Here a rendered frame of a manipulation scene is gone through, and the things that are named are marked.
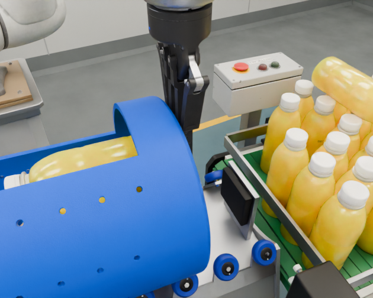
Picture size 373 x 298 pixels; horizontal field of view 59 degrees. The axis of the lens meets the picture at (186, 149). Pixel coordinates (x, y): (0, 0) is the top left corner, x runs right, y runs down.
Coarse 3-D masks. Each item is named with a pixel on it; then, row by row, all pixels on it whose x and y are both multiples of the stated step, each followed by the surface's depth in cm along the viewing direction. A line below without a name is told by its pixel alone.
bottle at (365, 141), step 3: (369, 132) 67; (372, 132) 66; (366, 135) 67; (369, 135) 66; (372, 135) 66; (366, 138) 67; (363, 141) 68; (366, 141) 66; (363, 144) 67; (363, 147) 67
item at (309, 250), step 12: (228, 144) 79; (240, 156) 75; (240, 168) 76; (252, 168) 72; (252, 180) 72; (264, 192) 68; (276, 204) 64; (288, 216) 62; (288, 228) 62; (300, 228) 60; (300, 240) 60; (312, 252) 57
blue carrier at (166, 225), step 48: (144, 144) 40; (0, 192) 35; (48, 192) 36; (96, 192) 37; (144, 192) 38; (192, 192) 39; (0, 240) 33; (48, 240) 35; (96, 240) 36; (144, 240) 38; (192, 240) 40; (0, 288) 34; (48, 288) 36; (96, 288) 38; (144, 288) 42
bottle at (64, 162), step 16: (96, 144) 45; (112, 144) 45; (128, 144) 45; (48, 160) 43; (64, 160) 42; (80, 160) 43; (96, 160) 43; (112, 160) 43; (32, 176) 42; (48, 176) 41
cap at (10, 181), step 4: (8, 176) 43; (12, 176) 42; (16, 176) 42; (4, 180) 42; (8, 180) 42; (12, 180) 42; (16, 180) 42; (4, 184) 41; (8, 184) 41; (12, 184) 42; (16, 184) 42; (8, 188) 41
